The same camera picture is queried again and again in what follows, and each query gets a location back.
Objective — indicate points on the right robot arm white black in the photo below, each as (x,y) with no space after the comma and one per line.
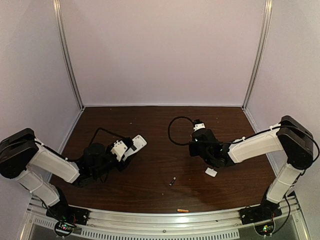
(288,136)

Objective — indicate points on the front aluminium rail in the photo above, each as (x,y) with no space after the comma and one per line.
(112,225)

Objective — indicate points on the white battery cover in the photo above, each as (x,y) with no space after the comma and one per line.
(211,172)

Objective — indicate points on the left aluminium frame post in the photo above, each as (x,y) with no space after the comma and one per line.
(66,54)

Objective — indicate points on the black orange battery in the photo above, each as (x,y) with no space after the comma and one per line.
(172,181)

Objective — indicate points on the right aluminium frame post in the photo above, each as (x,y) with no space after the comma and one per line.
(264,32)

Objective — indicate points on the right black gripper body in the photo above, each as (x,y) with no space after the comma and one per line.
(194,149)

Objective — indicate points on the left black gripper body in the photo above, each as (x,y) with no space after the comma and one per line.
(124,163)

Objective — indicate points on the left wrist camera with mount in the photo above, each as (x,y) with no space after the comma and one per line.
(119,148)

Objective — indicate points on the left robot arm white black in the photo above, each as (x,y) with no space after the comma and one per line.
(22,151)

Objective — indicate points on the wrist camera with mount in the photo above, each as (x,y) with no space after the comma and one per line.
(119,148)
(198,124)

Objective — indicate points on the white red remote control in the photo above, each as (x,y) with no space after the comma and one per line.
(138,144)

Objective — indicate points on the aluminium frame post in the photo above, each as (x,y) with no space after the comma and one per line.
(264,32)
(66,54)

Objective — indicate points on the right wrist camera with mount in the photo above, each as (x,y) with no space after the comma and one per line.
(198,124)

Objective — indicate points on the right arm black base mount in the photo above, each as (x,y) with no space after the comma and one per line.
(262,218)

